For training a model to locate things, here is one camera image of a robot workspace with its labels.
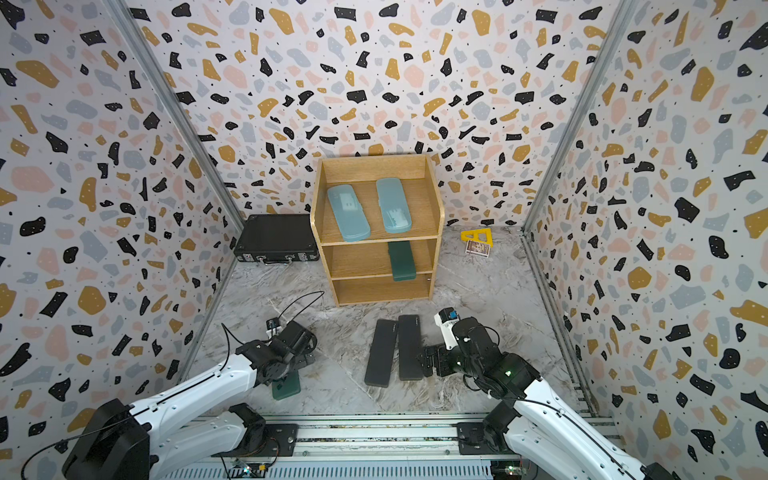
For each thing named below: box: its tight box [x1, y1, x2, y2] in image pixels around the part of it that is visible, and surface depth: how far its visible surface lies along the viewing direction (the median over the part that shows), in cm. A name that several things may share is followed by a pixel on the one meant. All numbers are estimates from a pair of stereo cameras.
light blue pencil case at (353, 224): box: [328, 184, 371, 242], surface depth 81 cm
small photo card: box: [465, 240, 491, 258], surface depth 116 cm
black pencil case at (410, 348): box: [398, 314, 423, 381], surface depth 93 cm
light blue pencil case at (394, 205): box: [376, 178, 412, 233], surface depth 83 cm
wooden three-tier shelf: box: [310, 154, 445, 307], surface depth 89 cm
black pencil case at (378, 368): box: [364, 319, 398, 388], surface depth 89 cm
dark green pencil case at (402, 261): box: [388, 241, 417, 282], surface depth 90 cm
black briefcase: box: [233, 214, 320, 265], surface depth 113 cm
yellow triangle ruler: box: [460, 228, 494, 248], surface depth 123 cm
